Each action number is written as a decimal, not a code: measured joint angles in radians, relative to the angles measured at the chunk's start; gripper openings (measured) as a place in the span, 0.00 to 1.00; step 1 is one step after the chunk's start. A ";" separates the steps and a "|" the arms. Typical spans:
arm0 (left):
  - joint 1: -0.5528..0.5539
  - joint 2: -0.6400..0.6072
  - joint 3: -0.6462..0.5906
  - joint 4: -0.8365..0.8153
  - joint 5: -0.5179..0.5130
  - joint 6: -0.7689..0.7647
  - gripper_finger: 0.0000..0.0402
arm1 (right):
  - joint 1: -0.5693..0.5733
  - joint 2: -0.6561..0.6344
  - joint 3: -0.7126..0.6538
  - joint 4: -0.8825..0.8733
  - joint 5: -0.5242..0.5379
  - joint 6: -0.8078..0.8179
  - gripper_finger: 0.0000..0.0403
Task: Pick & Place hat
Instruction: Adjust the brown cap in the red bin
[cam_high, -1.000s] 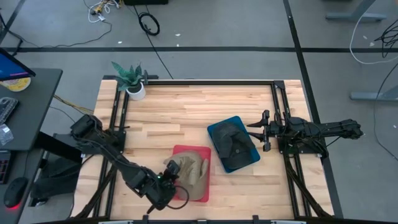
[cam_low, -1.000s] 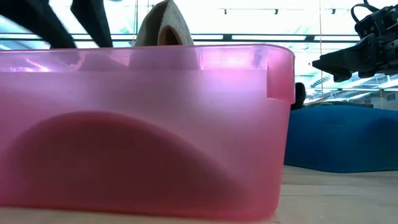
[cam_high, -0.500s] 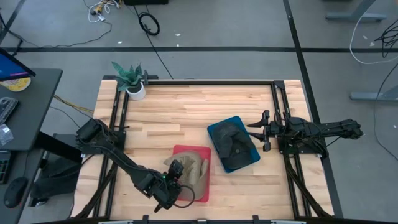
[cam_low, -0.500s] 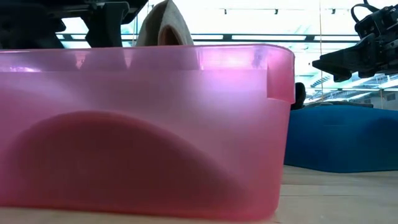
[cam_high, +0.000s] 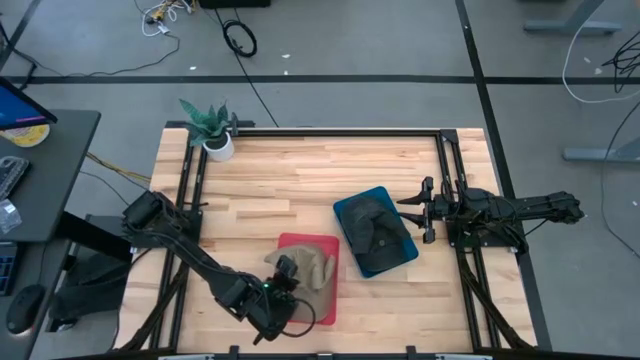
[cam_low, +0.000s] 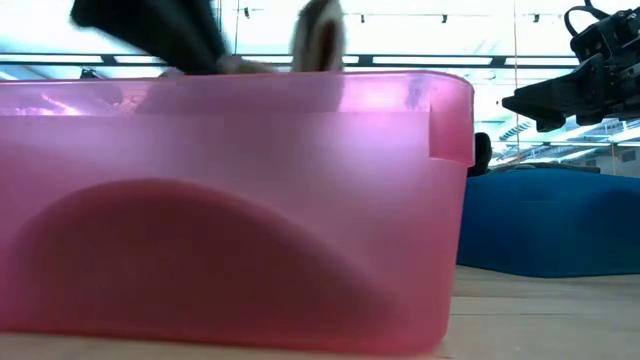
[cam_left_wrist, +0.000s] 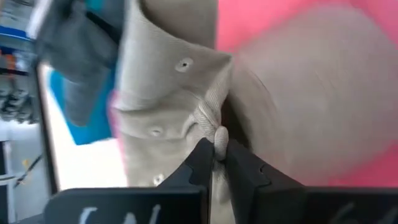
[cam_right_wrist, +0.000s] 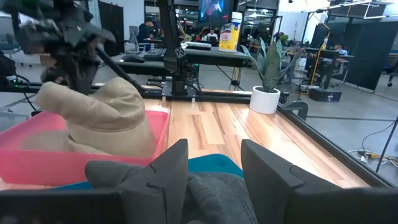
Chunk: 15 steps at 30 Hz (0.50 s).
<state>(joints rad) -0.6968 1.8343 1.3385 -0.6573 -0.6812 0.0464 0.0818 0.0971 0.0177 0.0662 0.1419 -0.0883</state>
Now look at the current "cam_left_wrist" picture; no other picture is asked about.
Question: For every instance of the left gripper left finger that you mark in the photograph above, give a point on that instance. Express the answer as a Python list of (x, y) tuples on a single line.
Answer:
[(192, 174)]

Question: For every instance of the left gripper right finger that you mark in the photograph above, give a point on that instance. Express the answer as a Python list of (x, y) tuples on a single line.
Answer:
[(248, 186)]

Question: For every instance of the khaki baseball cap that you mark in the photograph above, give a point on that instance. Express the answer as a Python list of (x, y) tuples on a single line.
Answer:
[(161, 93), (311, 102)]

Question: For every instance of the dark grey baseball cap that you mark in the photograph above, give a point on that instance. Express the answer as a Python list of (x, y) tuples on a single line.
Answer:
[(77, 40), (84, 99)]

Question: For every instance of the blue plastic bin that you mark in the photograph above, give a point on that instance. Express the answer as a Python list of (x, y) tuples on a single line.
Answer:
[(90, 130)]

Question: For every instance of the pink plastic bin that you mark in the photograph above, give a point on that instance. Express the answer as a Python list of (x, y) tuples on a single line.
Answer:
[(248, 25)]

